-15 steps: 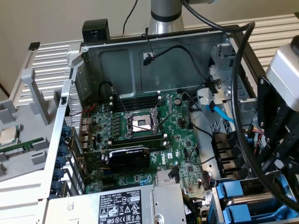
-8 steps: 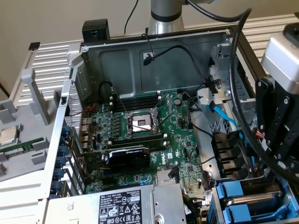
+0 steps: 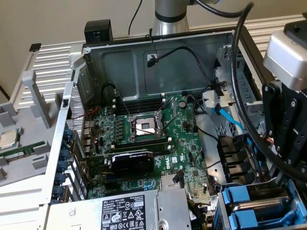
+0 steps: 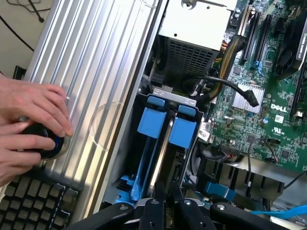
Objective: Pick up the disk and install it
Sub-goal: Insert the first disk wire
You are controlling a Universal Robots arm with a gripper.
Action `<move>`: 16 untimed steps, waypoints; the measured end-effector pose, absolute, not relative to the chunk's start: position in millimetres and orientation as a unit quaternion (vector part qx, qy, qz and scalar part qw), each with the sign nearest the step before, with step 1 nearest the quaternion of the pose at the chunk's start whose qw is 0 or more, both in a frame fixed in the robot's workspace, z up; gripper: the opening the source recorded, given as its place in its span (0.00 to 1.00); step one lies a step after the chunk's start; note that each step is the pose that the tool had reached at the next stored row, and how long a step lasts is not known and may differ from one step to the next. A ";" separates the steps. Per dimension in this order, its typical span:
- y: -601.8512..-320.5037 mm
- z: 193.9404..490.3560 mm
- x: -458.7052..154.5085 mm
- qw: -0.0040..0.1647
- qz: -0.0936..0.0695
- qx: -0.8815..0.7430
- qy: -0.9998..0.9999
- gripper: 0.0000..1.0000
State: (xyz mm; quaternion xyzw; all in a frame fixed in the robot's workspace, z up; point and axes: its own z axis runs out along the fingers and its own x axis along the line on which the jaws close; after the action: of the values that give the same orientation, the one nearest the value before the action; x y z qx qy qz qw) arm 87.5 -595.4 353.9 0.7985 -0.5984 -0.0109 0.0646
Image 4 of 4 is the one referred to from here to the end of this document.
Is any empty blue disk carrier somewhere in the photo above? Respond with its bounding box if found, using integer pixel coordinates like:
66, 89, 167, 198
119, 95, 166, 202

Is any person's right hand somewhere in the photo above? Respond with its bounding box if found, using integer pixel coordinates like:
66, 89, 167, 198
0, 121, 58, 186

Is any person's left hand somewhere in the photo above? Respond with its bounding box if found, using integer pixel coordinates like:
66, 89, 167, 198
0, 74, 74, 138

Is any open PC case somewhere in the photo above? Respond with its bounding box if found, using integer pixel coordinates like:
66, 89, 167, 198
81, 0, 307, 230

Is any black fan shroud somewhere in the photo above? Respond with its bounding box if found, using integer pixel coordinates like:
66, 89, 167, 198
199, 159, 286, 201

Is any green motherboard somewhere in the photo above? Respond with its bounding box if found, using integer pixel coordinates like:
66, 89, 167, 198
199, 0, 307, 173

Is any black keyboard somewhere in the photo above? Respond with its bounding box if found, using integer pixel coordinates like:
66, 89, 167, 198
0, 173, 81, 230

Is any hard drive in blue caddy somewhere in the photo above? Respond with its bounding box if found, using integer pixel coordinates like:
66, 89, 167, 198
103, 87, 204, 209

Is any silver heat sink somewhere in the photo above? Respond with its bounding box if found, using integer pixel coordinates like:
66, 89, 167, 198
231, 82, 266, 113

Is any black RAM slot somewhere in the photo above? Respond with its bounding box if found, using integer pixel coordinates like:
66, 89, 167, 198
289, 69, 307, 118

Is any black expansion slot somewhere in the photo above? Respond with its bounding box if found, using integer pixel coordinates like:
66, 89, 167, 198
241, 11, 261, 62
256, 14, 274, 63

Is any black graphics card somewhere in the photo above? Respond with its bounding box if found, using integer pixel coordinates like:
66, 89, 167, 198
273, 14, 307, 81

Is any grey power supply unit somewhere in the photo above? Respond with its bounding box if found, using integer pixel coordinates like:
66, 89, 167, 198
157, 0, 238, 77

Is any black SATA wire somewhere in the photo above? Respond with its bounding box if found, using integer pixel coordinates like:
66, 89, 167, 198
202, 75, 260, 108

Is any braided power cable bundle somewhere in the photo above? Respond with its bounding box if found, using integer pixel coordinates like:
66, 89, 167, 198
206, 34, 248, 105

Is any black desk cable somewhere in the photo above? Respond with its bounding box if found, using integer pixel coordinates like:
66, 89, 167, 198
0, 0, 52, 52

